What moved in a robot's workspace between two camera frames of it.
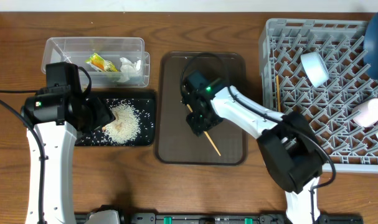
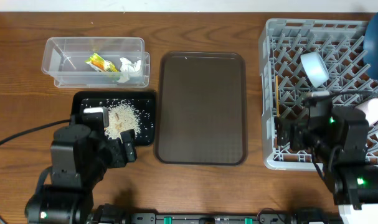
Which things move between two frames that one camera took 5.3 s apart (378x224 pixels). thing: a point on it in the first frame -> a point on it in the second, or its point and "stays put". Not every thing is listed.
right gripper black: x=198 y=127 -> x=298 y=129
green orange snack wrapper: x=100 y=64 stays put
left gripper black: x=104 y=115 -> x=116 y=150
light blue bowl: x=315 y=68 stays put
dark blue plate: x=375 y=45 stays put
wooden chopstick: x=278 y=93 stays put
